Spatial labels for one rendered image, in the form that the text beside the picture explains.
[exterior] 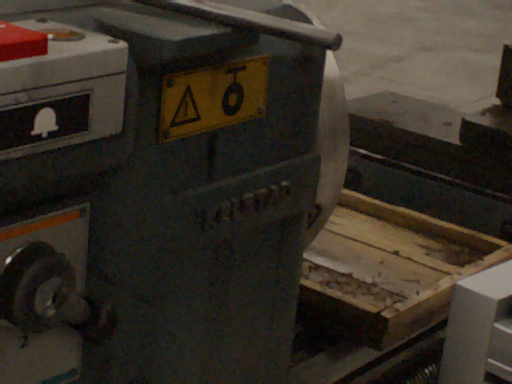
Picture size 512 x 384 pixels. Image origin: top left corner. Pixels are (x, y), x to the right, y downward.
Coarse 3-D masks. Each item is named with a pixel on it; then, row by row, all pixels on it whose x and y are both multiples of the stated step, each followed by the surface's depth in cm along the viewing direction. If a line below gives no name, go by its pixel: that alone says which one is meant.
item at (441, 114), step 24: (384, 96) 179; (360, 120) 167; (408, 120) 167; (432, 120) 168; (456, 120) 170; (360, 144) 169; (384, 144) 166; (408, 144) 164; (432, 144) 161; (456, 144) 158; (456, 168) 159; (480, 168) 157; (504, 168) 154
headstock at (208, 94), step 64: (0, 0) 77; (64, 0) 79; (256, 0) 85; (128, 64) 70; (192, 64) 77; (256, 64) 82; (320, 64) 88; (128, 128) 70; (192, 128) 78; (256, 128) 84; (0, 192) 64; (64, 192) 74; (128, 192) 77; (192, 192) 80; (256, 192) 85; (0, 256) 70; (64, 256) 72; (128, 256) 79; (192, 256) 82; (256, 256) 88; (0, 320) 71; (64, 320) 73; (128, 320) 80; (192, 320) 84; (256, 320) 90
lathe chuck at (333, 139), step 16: (336, 64) 109; (336, 80) 108; (336, 96) 108; (320, 112) 106; (336, 112) 108; (320, 128) 106; (336, 128) 108; (320, 144) 106; (336, 144) 108; (336, 160) 109; (320, 176) 107; (336, 176) 109; (320, 192) 108; (336, 192) 111; (320, 208) 110; (320, 224) 112
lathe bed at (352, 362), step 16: (304, 320) 127; (304, 336) 126; (320, 336) 128; (336, 336) 130; (416, 336) 131; (432, 336) 132; (304, 352) 125; (320, 352) 126; (336, 352) 121; (352, 352) 123; (368, 352) 125; (384, 352) 127; (400, 352) 127; (416, 352) 134; (432, 352) 139; (304, 368) 117; (320, 368) 119; (336, 368) 121; (352, 368) 122; (368, 368) 123; (384, 368) 125; (400, 368) 140; (416, 368) 134; (432, 368) 136
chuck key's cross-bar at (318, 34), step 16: (128, 0) 79; (144, 0) 78; (160, 0) 77; (176, 0) 77; (192, 0) 76; (192, 16) 77; (208, 16) 76; (224, 16) 75; (240, 16) 75; (256, 16) 74; (272, 16) 74; (272, 32) 74; (288, 32) 73; (304, 32) 73; (320, 32) 72; (336, 32) 72; (336, 48) 72
